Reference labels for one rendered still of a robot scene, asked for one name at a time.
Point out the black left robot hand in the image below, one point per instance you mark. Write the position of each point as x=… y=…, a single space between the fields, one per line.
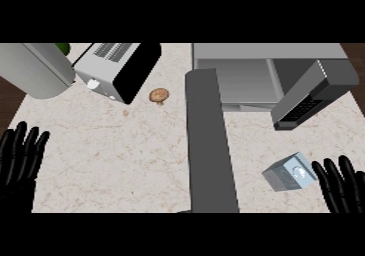
x=15 y=166

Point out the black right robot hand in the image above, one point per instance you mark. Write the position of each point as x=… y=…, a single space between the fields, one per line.
x=343 y=186

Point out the pale blue milk carton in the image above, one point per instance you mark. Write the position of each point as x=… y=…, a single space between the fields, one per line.
x=288 y=173

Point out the grey microwave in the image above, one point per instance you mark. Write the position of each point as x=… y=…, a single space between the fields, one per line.
x=278 y=80

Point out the grey cylindrical appliance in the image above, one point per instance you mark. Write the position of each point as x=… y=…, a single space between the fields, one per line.
x=30 y=68

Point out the brown mushroom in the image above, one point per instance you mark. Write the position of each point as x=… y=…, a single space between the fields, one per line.
x=158 y=95

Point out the silver toaster oven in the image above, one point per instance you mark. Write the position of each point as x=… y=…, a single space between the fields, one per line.
x=118 y=68

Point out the green plant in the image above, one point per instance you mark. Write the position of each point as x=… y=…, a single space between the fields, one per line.
x=64 y=48

